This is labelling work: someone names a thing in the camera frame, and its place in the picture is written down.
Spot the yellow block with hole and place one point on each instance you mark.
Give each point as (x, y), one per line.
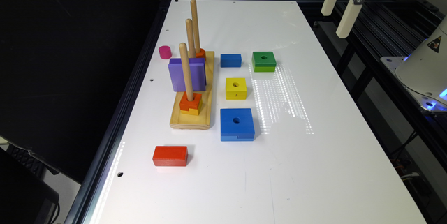
(236, 89)

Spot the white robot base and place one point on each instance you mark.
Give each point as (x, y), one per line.
(423, 72)

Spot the green block with hole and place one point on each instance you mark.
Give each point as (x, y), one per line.
(264, 62)

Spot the small blue block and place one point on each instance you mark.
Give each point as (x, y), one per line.
(231, 60)

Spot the orange block on rear peg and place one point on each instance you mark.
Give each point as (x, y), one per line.
(201, 54)

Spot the orange block on peg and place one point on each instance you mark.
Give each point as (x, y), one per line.
(201, 54)
(195, 104)

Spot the purple square block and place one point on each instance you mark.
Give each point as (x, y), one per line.
(198, 75)

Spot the large blue square block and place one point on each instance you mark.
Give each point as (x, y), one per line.
(237, 125)

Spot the yellow block under orange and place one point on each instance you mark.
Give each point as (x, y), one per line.
(191, 110)

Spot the orange block on front peg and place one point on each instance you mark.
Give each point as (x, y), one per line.
(195, 104)

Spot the red rectangular block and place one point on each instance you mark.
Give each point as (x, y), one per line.
(170, 156)

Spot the rear wooden peg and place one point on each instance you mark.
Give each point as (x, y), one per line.
(196, 35)

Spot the wooden peg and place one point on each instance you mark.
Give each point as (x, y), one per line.
(196, 35)
(186, 71)
(190, 37)

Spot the middle wooden peg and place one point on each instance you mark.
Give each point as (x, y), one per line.
(190, 37)

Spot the front wooden peg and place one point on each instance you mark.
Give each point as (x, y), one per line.
(186, 71)

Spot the pink cylinder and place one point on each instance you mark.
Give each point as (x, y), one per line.
(165, 52)

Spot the wooden peg base board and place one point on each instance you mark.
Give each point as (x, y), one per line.
(180, 120)

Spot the black monitor panel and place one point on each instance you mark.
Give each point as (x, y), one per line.
(64, 67)

